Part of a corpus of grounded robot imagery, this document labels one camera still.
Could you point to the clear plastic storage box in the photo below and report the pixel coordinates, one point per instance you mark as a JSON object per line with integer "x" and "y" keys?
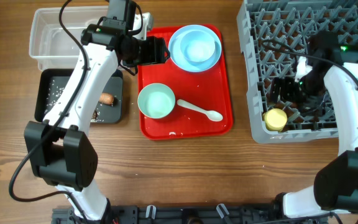
{"x": 50, "y": 45}

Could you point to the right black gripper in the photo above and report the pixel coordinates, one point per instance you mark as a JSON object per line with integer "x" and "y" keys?
{"x": 286, "y": 83}

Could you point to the yellow plastic cup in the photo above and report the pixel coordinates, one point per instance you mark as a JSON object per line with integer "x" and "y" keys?
{"x": 275, "y": 119}

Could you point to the mint green bowl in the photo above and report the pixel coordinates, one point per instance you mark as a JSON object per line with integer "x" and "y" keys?
{"x": 156, "y": 100}

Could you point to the light blue bowl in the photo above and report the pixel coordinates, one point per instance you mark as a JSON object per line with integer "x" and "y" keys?
{"x": 197, "y": 46}

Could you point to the grey dishwasher rack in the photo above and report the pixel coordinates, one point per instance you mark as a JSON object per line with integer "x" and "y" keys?
{"x": 272, "y": 36}

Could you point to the black waste tray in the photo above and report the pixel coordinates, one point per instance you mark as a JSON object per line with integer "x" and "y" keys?
{"x": 106, "y": 113}

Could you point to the red plastic tray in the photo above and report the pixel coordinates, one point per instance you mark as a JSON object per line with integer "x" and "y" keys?
{"x": 208, "y": 90}

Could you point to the white rice pile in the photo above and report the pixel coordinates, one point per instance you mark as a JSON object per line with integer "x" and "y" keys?
{"x": 54, "y": 91}

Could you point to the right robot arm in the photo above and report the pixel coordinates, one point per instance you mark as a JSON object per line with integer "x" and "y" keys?
{"x": 327, "y": 67}

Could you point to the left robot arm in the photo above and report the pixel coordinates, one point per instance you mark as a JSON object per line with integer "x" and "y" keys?
{"x": 59, "y": 150}

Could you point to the white plastic spoon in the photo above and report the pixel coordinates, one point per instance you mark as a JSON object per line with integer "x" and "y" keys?
{"x": 210, "y": 114}

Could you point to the brown food lump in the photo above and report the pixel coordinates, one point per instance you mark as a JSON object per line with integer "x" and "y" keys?
{"x": 94, "y": 116}

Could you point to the light blue plate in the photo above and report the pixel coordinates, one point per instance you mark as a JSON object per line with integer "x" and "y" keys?
{"x": 178, "y": 58}

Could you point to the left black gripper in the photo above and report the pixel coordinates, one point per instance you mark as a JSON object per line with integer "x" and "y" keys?
{"x": 156, "y": 52}

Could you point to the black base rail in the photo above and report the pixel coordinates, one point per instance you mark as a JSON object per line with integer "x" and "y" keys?
{"x": 246, "y": 214}

